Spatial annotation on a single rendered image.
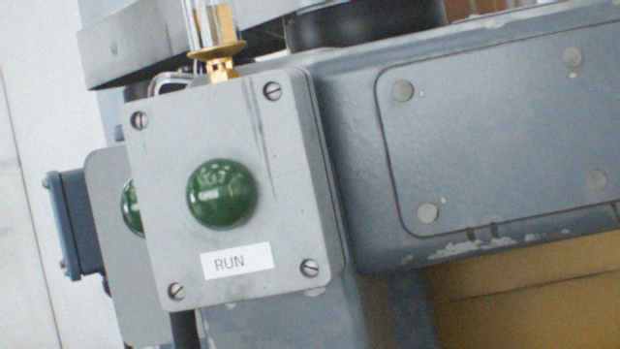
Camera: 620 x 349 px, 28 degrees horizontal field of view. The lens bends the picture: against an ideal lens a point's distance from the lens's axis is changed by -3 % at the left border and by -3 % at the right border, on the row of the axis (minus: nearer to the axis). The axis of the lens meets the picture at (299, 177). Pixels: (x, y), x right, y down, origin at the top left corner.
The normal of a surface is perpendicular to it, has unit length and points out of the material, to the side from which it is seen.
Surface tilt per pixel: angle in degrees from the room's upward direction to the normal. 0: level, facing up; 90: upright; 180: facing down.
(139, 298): 90
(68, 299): 90
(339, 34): 90
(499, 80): 90
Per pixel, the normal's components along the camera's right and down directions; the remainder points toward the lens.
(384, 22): 0.11, 0.03
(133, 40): -0.88, 0.21
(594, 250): -0.20, 0.10
